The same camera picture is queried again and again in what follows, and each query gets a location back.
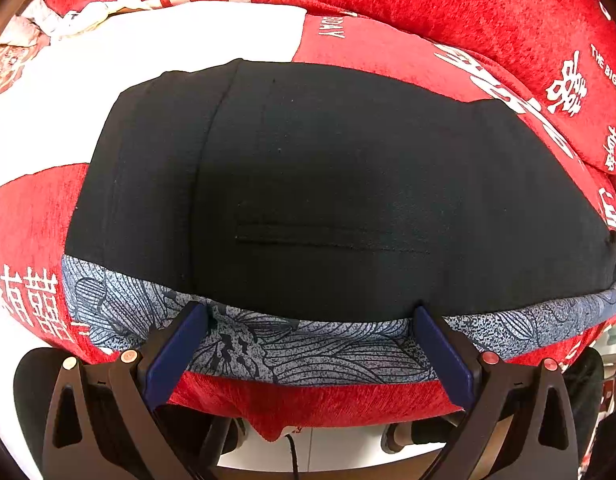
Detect pile of pale clothes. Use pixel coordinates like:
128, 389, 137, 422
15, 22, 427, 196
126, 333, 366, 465
0, 0, 111, 61

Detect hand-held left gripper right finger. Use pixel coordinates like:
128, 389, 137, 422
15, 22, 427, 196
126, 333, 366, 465
413, 305, 581, 480

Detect black pants with floral lining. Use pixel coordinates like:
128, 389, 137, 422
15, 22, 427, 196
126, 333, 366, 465
60, 58, 616, 387

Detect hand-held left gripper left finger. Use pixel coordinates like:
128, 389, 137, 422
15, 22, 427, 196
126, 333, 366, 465
40, 301, 223, 480

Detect red patterned cloth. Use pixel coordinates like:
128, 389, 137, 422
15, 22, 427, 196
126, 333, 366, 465
0, 42, 41, 102

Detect red printed sofa cover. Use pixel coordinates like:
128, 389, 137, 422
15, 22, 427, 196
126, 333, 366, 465
0, 0, 616, 443

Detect black cable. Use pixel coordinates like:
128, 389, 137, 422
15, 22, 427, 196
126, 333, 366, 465
284, 432, 301, 480

